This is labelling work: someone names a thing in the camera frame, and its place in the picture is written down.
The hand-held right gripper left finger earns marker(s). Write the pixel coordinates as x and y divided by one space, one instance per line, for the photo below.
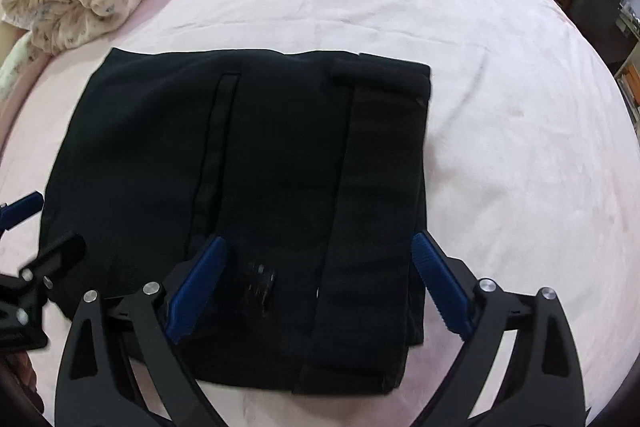
197 294

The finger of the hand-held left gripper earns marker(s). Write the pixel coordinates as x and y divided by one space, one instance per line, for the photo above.
22 208
57 257

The pink bed sheet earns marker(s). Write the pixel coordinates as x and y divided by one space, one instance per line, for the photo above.
500 157

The bookshelf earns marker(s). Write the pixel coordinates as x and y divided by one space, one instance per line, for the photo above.
631 72

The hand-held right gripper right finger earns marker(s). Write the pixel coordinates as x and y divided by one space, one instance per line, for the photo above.
442 287

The black pants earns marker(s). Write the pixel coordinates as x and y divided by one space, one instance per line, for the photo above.
280 147

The person's left hand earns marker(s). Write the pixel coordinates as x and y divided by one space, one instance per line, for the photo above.
21 367

